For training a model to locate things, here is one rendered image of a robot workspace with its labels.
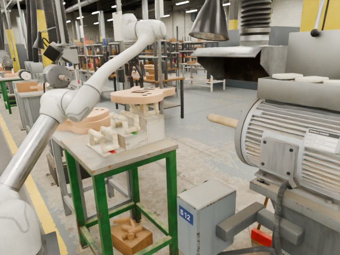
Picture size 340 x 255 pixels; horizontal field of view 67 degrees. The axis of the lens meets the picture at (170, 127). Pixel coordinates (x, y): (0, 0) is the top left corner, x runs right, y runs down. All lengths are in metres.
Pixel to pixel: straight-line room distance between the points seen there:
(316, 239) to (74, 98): 1.12
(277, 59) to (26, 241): 1.13
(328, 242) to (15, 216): 1.03
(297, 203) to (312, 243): 0.12
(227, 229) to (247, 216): 0.09
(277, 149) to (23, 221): 0.94
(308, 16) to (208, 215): 1.38
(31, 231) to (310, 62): 1.16
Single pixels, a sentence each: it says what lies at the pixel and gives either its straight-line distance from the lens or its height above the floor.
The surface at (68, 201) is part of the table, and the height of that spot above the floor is 0.22.
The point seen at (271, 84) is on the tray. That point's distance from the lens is 0.80.
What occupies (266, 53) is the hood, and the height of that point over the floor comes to 1.51.
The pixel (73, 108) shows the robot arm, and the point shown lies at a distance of 1.31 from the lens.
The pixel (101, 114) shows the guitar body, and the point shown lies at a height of 1.03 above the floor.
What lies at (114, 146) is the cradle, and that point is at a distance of 1.59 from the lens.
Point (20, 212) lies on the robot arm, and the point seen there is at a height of 0.95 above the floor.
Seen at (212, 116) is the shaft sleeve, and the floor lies 1.26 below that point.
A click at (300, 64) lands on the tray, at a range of 0.92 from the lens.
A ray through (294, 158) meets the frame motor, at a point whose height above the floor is 1.25.
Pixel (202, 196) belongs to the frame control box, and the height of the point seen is 1.12.
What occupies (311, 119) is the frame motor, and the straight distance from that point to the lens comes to 0.77.
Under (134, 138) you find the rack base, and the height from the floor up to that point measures 0.99.
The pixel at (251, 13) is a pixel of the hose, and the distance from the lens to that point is 0.98.
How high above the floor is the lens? 1.54
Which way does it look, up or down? 18 degrees down
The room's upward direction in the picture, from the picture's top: 2 degrees counter-clockwise
